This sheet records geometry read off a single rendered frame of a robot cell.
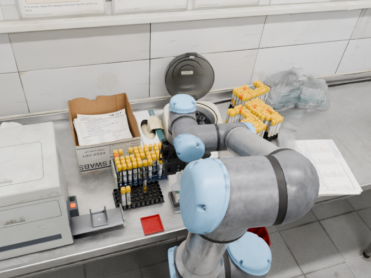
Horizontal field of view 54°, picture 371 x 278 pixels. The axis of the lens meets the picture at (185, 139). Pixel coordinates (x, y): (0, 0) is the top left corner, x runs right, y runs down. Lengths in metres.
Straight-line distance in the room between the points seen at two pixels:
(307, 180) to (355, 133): 1.30
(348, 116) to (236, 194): 1.47
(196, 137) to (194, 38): 0.75
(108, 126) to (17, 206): 0.60
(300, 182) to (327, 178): 0.99
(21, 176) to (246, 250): 0.62
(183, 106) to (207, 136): 0.11
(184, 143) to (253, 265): 0.34
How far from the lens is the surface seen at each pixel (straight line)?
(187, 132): 0.93
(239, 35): 1.68
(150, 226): 1.28
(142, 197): 1.33
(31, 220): 1.14
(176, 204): 1.31
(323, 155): 1.66
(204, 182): 0.54
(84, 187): 1.40
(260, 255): 0.97
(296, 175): 0.58
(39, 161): 1.10
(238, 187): 0.55
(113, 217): 1.26
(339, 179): 1.59
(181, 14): 1.49
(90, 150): 1.36
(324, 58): 2.05
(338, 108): 2.00
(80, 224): 1.26
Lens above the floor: 1.95
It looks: 43 degrees down
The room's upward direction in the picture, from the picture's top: 6 degrees clockwise
